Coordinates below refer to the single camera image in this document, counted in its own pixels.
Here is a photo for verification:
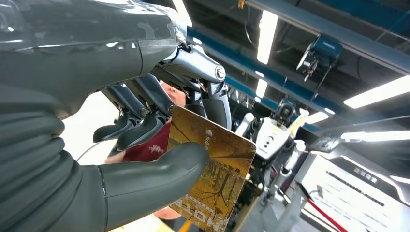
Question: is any person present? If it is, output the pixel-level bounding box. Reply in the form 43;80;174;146
105;81;187;221

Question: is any yellow hotel print card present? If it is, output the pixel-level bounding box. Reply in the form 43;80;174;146
167;105;257;232

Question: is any idle humanoid robot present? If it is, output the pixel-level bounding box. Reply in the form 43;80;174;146
235;101;310;199

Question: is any red barrier belt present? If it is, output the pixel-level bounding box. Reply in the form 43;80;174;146
306;198;350;232

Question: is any blue ceiling hoist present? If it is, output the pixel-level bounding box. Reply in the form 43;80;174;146
296;34;343;82

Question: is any grey standing kiosk terminal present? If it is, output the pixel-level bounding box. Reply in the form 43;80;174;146
299;150;410;232

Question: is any ceiling light strip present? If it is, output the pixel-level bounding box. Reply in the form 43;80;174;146
255;78;268;99
304;110;331;126
256;9;278;65
172;0;193;28
340;130;410;143
343;75;410;110

